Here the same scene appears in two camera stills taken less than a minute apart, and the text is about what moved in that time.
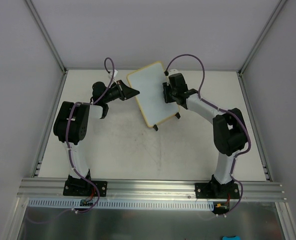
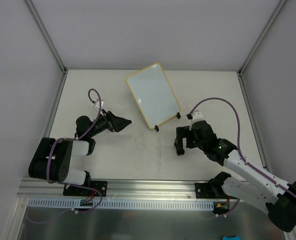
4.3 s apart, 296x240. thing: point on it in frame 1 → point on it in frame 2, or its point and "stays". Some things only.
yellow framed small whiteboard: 148,81 stays
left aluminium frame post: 46,34 stays
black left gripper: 123,90 → 110,122
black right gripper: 168,94 → 185,136
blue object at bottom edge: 234,238 stays
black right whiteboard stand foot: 177,115 stays
